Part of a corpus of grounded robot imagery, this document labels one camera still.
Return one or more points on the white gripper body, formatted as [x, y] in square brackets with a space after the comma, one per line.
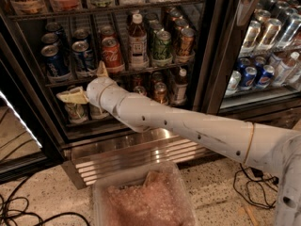
[95, 92]

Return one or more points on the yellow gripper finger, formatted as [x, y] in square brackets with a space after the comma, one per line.
[102, 71]
[73, 96]

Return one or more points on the blue pepsi can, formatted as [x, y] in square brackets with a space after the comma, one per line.
[84, 58]

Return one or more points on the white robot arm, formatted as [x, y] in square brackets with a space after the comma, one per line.
[271, 149]

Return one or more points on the bottom left silver can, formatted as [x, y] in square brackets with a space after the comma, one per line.
[76, 113]

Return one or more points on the silver can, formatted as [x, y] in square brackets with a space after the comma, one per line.
[97, 113]
[76, 113]

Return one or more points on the red coca-cola can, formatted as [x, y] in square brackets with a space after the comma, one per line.
[112, 56]

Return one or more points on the left front pepsi can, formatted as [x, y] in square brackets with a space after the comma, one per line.
[57, 70]

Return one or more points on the bottom red coke can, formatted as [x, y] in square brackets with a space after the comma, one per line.
[140, 90]

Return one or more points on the red coke can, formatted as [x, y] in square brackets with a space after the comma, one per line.
[140, 90]
[107, 32]

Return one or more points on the rear red coke can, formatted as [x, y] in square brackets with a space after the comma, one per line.
[107, 32]

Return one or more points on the second row pepsi can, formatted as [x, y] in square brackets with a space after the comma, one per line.
[81, 34]

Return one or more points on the bottom orange can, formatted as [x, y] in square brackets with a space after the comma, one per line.
[160, 93]

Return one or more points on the green front soda can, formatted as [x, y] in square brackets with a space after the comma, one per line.
[161, 51]

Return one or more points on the orange front soda can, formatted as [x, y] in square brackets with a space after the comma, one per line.
[185, 44]

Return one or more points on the stainless steel fridge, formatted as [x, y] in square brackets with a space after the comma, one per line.
[93, 149]

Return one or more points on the glass fridge door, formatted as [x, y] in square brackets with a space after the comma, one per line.
[251, 62]

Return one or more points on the iced tea bottle white cap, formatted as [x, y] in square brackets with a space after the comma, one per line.
[137, 43]

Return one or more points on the bottom small tea bottle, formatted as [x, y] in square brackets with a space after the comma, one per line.
[179, 86]

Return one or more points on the clear plastic bin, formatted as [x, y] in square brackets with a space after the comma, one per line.
[150, 195]

